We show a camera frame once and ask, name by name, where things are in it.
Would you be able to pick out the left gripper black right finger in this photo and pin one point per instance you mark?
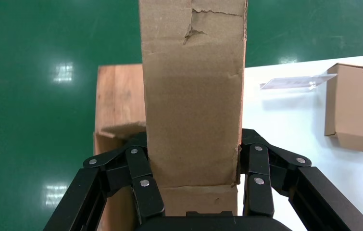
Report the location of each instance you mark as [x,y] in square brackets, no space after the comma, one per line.
[324,204]

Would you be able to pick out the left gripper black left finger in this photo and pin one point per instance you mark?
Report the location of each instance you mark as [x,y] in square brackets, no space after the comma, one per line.
[82,197]

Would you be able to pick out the narrow torn cardboard box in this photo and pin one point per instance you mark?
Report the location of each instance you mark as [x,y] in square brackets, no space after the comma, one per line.
[194,95]

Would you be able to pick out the cardboard box with recycle mark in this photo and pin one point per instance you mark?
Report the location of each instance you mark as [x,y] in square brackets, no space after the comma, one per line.
[356,105]

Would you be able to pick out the pink acrylic table sign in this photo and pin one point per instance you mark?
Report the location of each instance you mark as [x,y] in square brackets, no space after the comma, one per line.
[296,83]

